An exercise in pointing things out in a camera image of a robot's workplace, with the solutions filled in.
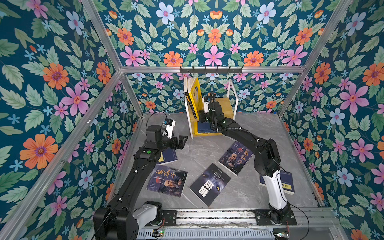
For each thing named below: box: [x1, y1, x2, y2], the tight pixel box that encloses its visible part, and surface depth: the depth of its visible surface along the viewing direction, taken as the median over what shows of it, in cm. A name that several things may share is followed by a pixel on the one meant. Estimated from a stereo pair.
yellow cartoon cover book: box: [187, 77, 204, 120], surface depth 82 cm
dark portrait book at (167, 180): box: [146, 165, 188, 198], surface depth 86 cm
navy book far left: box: [157, 148, 178, 165], surface depth 97 cm
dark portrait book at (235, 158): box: [218, 141, 254, 176], surface depth 95 cm
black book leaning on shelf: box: [184, 87, 198, 119], surface depth 80 cm
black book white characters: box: [189, 163, 231, 207], surface depth 86 cm
